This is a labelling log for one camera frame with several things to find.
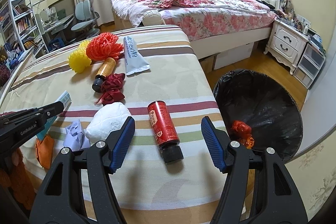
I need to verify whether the orange snack wrapper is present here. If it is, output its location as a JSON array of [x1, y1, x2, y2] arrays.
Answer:
[[239, 135, 255, 149]]

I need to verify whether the orange plastic bag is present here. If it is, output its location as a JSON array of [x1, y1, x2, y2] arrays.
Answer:
[[230, 120, 252, 139]]

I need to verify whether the yellow bottle black cap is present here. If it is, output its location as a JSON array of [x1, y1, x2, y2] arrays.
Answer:
[[92, 57, 117, 93]]

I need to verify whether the white milk powder tube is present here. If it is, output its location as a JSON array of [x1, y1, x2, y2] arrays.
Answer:
[[123, 36, 150, 76]]

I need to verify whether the orange sleeve forearm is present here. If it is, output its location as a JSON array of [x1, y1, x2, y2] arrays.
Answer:
[[1, 148, 35, 210]]

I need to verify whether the black lined trash bin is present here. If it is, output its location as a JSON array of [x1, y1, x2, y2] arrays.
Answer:
[[213, 69, 303, 162]]

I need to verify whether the orange crumpled cloth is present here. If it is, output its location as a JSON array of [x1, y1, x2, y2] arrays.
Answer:
[[35, 135, 55, 169]]

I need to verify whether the teal white toothpaste tube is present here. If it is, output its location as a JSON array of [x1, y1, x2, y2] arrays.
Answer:
[[37, 90, 72, 141]]

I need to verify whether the lavender crumpled paper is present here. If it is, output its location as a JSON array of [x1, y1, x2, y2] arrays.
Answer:
[[63, 119, 91, 152]]

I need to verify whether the yellow foam fruit net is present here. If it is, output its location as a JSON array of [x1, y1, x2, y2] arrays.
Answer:
[[68, 40, 92, 73]]

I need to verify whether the white crumpled paper ball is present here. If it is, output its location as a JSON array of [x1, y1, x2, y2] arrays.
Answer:
[[85, 102, 131, 143]]

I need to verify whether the bookshelf with books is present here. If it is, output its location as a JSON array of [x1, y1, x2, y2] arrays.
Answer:
[[1, 0, 49, 58]]

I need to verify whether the study desk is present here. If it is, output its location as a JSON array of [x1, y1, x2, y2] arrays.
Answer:
[[34, 10, 75, 52]]

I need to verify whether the dark red ribbon bow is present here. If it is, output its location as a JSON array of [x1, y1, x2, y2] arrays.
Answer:
[[94, 73, 126, 106]]

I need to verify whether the blue-grey desk chair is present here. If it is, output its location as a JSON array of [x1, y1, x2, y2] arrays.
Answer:
[[71, 0, 100, 41]]

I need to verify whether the orange foam fruit net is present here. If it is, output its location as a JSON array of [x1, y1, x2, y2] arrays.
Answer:
[[86, 32, 123, 61]]

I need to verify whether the red bottle black cap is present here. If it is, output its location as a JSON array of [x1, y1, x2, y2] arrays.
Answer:
[[147, 101, 184, 164]]

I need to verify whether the plastic drawer unit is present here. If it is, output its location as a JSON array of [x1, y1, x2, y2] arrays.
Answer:
[[293, 42, 326, 90]]

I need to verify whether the striped bed sheet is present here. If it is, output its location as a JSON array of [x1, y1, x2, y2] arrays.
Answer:
[[1, 26, 226, 223]]

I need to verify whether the white nightstand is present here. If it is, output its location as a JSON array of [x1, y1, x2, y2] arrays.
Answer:
[[264, 19, 309, 75]]

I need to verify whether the floral quilt bed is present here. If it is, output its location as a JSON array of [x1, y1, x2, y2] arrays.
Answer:
[[111, 0, 276, 59]]

